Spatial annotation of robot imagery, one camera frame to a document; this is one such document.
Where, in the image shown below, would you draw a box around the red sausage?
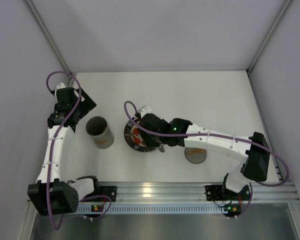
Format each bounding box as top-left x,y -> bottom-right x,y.
131,128 -> 145,147

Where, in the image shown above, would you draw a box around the metal tongs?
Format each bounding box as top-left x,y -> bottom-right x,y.
133,112 -> 168,153

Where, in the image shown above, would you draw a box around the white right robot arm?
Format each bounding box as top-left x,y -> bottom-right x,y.
135,107 -> 270,193

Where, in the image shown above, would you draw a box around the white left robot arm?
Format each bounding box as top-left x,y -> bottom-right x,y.
27,83 -> 101,216

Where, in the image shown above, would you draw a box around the grey cylindrical lunch container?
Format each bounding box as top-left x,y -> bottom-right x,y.
85,116 -> 115,149

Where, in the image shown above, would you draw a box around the dark patterned round plate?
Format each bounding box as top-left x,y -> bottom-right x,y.
124,121 -> 165,153

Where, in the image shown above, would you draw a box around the grey round container lid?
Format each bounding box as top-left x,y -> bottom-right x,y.
184,147 -> 208,165

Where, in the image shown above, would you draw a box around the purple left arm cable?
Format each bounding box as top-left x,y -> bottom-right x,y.
44,70 -> 81,231

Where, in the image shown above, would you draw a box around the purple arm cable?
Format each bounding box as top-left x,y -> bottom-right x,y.
44,70 -> 81,231
123,100 -> 290,187

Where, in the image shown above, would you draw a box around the aluminium left frame post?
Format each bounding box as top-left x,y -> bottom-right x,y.
22,0 -> 71,73

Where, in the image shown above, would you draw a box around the aluminium frame post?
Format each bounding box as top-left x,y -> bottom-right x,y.
246,0 -> 294,76
22,0 -> 71,73

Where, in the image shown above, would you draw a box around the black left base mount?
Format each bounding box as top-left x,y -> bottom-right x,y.
100,185 -> 117,202

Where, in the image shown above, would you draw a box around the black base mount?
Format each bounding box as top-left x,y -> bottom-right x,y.
100,185 -> 117,202
204,184 -> 251,202

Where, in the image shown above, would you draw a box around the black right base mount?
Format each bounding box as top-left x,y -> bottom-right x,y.
204,184 -> 251,202

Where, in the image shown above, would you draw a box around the grey slotted cable duct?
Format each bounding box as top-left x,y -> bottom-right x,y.
72,204 -> 231,215

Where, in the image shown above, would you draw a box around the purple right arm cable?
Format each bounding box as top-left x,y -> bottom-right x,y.
123,100 -> 290,187

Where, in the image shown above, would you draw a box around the aluminium mounting rail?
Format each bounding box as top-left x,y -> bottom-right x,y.
100,182 -> 300,204

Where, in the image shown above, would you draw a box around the aluminium right frame post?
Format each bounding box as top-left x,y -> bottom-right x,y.
246,0 -> 294,76

